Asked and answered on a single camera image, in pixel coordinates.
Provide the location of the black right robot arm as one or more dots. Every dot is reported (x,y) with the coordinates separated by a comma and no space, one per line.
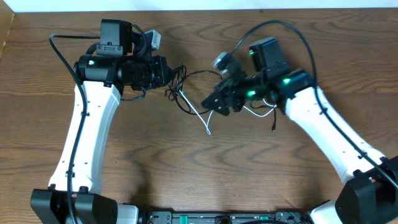
(369,178)

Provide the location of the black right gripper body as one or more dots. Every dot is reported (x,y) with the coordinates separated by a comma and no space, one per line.
(232,94)

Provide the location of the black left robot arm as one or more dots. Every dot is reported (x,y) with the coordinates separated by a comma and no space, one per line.
(122,55)

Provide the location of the brown cardboard panel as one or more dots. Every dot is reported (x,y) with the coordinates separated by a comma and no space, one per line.
(6,20)

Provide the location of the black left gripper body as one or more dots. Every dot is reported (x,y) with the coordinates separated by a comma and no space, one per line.
(160,71)

